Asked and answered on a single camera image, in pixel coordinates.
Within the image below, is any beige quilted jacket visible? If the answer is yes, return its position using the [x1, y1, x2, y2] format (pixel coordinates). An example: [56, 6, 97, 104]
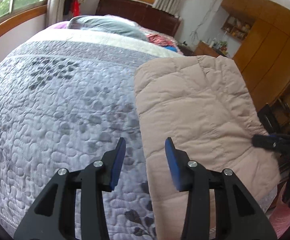
[134, 56, 280, 239]

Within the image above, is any orange wooden wardrobe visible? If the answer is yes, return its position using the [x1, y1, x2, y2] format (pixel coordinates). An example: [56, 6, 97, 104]
[221, 0, 290, 133]

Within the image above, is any grey leaf-pattern quilt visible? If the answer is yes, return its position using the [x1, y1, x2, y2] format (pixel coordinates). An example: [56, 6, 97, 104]
[0, 29, 183, 239]

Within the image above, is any wooden side desk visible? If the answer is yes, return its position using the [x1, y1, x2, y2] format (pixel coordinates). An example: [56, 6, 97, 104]
[193, 41, 225, 57]

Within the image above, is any blue item on bed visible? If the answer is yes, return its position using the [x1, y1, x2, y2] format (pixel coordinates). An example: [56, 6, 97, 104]
[165, 46, 177, 52]

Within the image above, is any red floral blanket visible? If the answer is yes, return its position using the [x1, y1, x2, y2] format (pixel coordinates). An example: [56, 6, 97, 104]
[147, 33, 177, 48]

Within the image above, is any dark wooden headboard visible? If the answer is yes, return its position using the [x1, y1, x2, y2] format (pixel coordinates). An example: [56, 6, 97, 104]
[95, 0, 181, 37]

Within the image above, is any grey pillow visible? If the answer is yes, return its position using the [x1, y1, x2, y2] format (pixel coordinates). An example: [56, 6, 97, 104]
[67, 15, 148, 42]

